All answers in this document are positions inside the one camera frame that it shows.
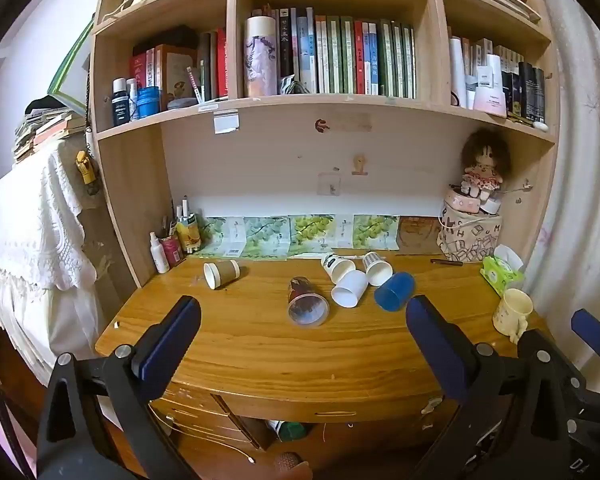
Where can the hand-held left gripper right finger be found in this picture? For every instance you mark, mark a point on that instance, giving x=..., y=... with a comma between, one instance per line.
x=435, y=347

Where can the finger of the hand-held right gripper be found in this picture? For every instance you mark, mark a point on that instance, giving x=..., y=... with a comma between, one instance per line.
x=597, y=336

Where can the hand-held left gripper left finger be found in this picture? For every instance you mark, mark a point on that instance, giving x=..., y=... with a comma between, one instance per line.
x=172, y=335

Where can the blue plastic cup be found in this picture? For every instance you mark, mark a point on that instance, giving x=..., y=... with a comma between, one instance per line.
x=395, y=291

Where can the brown paper cup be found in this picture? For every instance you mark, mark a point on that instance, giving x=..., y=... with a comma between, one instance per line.
x=225, y=272

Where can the white striped paper cup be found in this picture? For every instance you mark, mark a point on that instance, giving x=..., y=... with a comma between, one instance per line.
x=377, y=269

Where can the plain white cup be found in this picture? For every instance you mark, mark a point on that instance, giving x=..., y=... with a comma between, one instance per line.
x=351, y=289

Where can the white paper cup dark print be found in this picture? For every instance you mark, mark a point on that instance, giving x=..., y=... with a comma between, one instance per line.
x=336, y=265

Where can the clear plastic cup dark print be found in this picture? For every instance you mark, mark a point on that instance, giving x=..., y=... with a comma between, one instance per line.
x=306, y=302

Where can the white spray bottle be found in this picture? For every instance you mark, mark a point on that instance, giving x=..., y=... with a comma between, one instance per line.
x=159, y=255

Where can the cream ceramic mug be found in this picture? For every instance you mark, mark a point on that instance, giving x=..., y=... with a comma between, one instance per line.
x=512, y=312

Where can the dark pen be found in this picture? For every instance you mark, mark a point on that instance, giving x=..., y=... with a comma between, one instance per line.
x=446, y=262

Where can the green tissue pack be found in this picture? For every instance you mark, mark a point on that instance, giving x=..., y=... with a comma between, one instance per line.
x=500, y=272

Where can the yellow pen holder with pens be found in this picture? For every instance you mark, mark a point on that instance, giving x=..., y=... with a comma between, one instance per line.
x=187, y=232

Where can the brown drawing sheet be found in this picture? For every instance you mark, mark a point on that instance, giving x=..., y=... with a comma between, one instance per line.
x=417, y=235

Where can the letter-printed storage bag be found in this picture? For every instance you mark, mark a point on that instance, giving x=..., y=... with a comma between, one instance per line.
x=470, y=237

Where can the pink small box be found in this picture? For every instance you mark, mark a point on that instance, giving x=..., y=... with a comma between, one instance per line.
x=461, y=202

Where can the white tape roll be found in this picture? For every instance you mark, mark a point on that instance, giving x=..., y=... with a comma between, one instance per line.
x=491, y=206

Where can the row of green leaf sheets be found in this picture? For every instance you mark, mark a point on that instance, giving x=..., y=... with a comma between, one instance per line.
x=305, y=232

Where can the white lace cloth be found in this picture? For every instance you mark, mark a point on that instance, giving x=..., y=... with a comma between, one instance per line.
x=35, y=225

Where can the yellow toy figure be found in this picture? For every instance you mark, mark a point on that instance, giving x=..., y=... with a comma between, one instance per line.
x=86, y=167

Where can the curly-haired rag doll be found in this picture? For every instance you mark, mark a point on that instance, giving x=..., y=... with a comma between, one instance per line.
x=484, y=160

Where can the white paper label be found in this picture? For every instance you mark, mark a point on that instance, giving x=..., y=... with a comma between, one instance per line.
x=226, y=123

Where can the blue jar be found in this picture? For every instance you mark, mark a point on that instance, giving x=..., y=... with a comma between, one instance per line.
x=148, y=102

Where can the dark bottle white cap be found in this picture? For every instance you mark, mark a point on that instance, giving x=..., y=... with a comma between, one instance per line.
x=120, y=105

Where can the stack of books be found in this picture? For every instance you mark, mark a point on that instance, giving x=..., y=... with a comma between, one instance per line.
x=42, y=130

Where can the wooden bookshelf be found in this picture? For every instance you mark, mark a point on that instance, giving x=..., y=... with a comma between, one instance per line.
x=330, y=105

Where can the red and brown books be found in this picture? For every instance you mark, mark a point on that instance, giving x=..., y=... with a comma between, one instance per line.
x=180, y=70

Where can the row of white and dark boxes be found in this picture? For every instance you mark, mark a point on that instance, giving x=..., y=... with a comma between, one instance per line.
x=500, y=80

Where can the green framed board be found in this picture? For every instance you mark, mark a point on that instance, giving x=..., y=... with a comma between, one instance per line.
x=70, y=72

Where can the floral cylindrical tube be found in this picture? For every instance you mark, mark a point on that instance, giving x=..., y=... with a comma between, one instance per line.
x=261, y=57

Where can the row of books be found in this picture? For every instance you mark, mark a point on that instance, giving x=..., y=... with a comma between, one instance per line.
x=350, y=57

